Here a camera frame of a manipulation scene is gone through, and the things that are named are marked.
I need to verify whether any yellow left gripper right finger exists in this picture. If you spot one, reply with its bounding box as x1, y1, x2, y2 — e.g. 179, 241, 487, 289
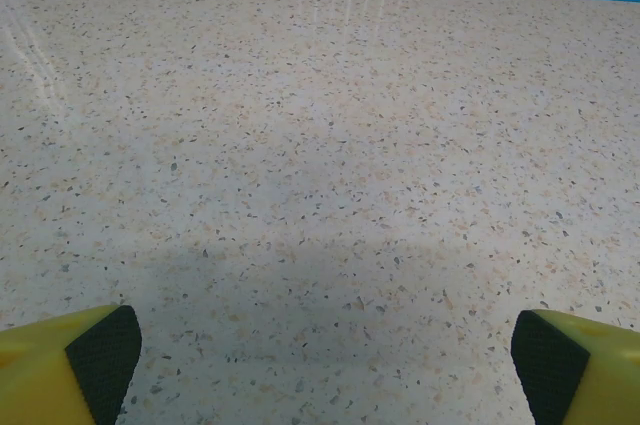
510, 308, 640, 425

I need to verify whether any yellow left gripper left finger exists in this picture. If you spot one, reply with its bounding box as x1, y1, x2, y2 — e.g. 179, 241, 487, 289
0, 303, 144, 425

